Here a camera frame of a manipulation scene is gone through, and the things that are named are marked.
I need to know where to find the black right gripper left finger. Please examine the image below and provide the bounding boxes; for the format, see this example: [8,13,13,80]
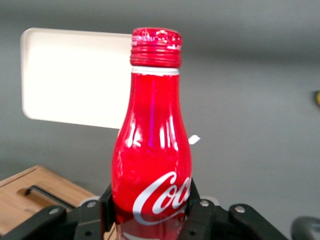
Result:
[0,183,117,240]

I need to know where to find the black metal box handle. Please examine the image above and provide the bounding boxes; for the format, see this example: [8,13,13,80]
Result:
[24,184,76,210]

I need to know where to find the red coke bottle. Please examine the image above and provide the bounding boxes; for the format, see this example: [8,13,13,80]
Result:
[110,26,193,240]

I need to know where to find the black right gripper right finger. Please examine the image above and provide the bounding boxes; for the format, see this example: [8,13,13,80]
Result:
[178,177,288,240]

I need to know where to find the light wooden box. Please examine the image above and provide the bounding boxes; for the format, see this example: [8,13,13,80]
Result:
[0,164,118,240]

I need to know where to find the white rectangular tray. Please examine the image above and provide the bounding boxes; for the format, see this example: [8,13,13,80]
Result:
[20,27,133,130]

